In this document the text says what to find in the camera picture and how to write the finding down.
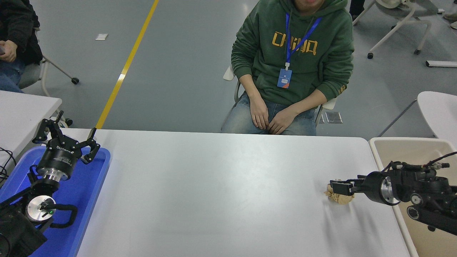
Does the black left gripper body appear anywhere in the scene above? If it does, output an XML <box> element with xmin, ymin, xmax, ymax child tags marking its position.
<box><xmin>37</xmin><ymin>138</ymin><xmax>82</xmax><ymax>177</ymax></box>

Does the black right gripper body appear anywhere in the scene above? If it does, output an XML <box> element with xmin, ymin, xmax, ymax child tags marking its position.
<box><xmin>361</xmin><ymin>171</ymin><xmax>385</xmax><ymax>204</ymax></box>

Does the tan paper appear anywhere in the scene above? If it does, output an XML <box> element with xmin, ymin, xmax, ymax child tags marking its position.
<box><xmin>324</xmin><ymin>183</ymin><xmax>355</xmax><ymax>206</ymax></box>

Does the person's left hand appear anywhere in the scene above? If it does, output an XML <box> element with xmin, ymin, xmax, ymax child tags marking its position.
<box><xmin>268</xmin><ymin>107</ymin><xmax>298</xmax><ymax>135</ymax></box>

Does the person's hand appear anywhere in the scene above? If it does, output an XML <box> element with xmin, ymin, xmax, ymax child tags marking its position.
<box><xmin>0</xmin><ymin>40</ymin><xmax>17</xmax><ymax>63</ymax></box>

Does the person's right hand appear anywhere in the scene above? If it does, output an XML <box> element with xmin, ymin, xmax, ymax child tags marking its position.
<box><xmin>250</xmin><ymin>96</ymin><xmax>269</xmax><ymax>130</ymax></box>

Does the white caster foot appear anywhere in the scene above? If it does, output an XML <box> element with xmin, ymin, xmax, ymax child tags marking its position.
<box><xmin>50</xmin><ymin>116</ymin><xmax>74</xmax><ymax>129</ymax></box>

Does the white side table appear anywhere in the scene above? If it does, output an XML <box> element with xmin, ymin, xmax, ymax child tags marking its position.
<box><xmin>0</xmin><ymin>90</ymin><xmax>63</xmax><ymax>168</ymax></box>

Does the blue plastic tray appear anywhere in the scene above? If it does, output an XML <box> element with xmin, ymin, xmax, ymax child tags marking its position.
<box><xmin>0</xmin><ymin>146</ymin><xmax>111</xmax><ymax>257</ymax></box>

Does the large pale bin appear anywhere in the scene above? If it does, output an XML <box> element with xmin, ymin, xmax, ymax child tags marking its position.
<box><xmin>369</xmin><ymin>137</ymin><xmax>457</xmax><ymax>257</ymax></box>

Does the grey wheeled chair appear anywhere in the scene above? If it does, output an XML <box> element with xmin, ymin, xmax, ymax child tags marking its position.
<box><xmin>18</xmin><ymin>27</ymin><xmax>80</xmax><ymax>97</ymax></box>

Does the white round table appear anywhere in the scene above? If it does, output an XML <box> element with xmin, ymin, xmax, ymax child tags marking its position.
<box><xmin>378</xmin><ymin>91</ymin><xmax>457</xmax><ymax>145</ymax></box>

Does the blue id badge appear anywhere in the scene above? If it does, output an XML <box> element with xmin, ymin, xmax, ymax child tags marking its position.
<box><xmin>277</xmin><ymin>69</ymin><xmax>292</xmax><ymax>89</ymax></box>

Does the white flat bar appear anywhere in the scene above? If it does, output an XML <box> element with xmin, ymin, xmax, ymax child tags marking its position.
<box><xmin>426</xmin><ymin>60</ymin><xmax>457</xmax><ymax>68</ymax></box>

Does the white office chair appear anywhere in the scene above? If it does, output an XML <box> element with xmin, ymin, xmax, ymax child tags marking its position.
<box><xmin>221</xmin><ymin>65</ymin><xmax>338</xmax><ymax>131</ymax></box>

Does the black cable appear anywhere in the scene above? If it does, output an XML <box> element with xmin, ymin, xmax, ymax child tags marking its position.
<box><xmin>0</xmin><ymin>147</ymin><xmax>17</xmax><ymax>186</ymax></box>

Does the white wheeled chair frame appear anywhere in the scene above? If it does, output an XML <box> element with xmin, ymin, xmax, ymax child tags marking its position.
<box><xmin>348</xmin><ymin>0</ymin><xmax>432</xmax><ymax>59</ymax></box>

